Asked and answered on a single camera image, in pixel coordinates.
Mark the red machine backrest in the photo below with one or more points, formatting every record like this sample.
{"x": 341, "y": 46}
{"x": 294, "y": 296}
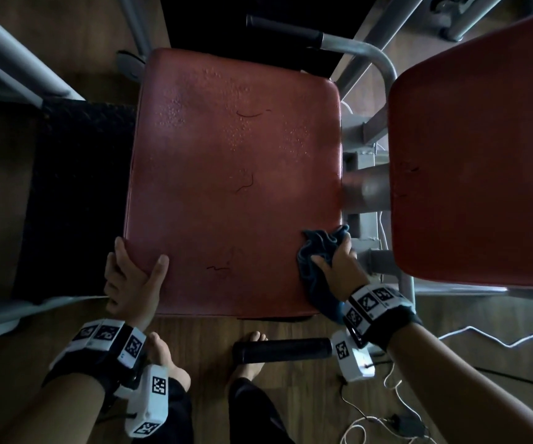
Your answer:
{"x": 479, "y": 157}

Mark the grey wheeled machine frame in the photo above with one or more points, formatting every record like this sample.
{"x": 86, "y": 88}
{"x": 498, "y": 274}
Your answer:
{"x": 130, "y": 64}

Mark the red square machine seat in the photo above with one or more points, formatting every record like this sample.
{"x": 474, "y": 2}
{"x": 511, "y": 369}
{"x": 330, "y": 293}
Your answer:
{"x": 234, "y": 180}

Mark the marker wristband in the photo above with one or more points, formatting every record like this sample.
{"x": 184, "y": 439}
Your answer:
{"x": 382, "y": 314}
{"x": 104, "y": 342}

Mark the person's left forearm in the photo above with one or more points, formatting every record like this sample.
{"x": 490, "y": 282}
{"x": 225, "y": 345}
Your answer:
{"x": 49, "y": 411}

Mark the blue cleaning cloth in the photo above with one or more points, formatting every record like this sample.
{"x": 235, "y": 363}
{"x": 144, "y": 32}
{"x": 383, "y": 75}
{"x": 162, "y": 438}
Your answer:
{"x": 315, "y": 282}

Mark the black power adapter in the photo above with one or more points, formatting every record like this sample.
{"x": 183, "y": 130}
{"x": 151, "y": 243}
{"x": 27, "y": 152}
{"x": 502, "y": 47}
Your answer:
{"x": 407, "y": 425}

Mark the person's left foot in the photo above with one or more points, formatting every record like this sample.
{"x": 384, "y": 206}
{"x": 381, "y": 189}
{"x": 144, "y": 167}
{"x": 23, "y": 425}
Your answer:
{"x": 164, "y": 360}

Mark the person's dark trousers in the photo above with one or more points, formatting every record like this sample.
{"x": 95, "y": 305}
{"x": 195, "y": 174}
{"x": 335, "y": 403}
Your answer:
{"x": 252, "y": 416}

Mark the left marker wristband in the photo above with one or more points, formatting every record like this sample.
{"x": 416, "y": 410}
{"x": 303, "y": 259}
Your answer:
{"x": 104, "y": 342}

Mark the person's right forearm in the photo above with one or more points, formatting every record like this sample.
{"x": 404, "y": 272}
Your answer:
{"x": 460, "y": 393}

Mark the right marker wristband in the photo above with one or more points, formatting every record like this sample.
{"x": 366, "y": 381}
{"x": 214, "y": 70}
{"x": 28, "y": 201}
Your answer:
{"x": 382, "y": 314}

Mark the person's right hand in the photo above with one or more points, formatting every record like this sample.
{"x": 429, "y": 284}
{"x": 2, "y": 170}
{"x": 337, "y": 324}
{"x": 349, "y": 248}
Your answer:
{"x": 342, "y": 272}

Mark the person's foot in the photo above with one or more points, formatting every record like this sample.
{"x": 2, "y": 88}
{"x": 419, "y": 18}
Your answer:
{"x": 248, "y": 369}
{"x": 164, "y": 360}

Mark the person's right foot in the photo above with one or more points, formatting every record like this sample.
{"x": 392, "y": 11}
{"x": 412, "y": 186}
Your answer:
{"x": 248, "y": 369}

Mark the small black diamond plate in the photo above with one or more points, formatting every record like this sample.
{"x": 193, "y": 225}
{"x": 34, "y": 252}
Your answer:
{"x": 77, "y": 194}

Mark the silver tubular machine frame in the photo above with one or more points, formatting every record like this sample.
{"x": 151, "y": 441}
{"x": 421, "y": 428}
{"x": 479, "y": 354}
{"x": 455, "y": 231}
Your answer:
{"x": 363, "y": 48}

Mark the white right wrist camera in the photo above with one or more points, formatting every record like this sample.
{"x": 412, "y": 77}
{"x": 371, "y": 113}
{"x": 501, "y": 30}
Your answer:
{"x": 354, "y": 360}

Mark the person's left hand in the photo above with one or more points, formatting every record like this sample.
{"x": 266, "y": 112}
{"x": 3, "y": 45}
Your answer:
{"x": 132, "y": 291}

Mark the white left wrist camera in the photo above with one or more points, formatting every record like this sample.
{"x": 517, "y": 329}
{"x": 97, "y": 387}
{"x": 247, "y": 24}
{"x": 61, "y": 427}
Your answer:
{"x": 148, "y": 402}

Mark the black weight stack shroud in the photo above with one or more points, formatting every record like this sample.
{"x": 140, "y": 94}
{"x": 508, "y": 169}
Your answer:
{"x": 266, "y": 27}

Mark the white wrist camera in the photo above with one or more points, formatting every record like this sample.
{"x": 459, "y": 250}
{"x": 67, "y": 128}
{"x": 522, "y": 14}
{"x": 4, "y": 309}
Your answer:
{"x": 148, "y": 402}
{"x": 354, "y": 360}

